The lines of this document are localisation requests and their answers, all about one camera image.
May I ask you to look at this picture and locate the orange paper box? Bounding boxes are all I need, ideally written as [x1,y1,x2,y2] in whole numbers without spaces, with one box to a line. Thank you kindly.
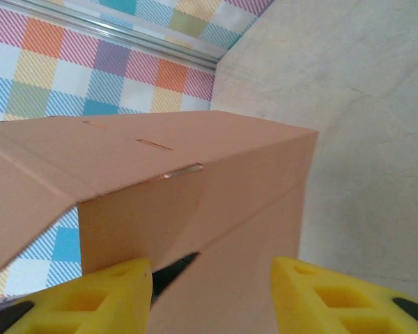
[0,109,320,334]

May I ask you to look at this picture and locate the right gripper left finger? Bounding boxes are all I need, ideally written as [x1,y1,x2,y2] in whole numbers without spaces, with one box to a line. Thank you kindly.
[0,257,153,334]

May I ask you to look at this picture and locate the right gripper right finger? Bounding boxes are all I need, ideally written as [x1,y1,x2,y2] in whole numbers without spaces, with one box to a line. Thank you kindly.
[270,256,418,334]

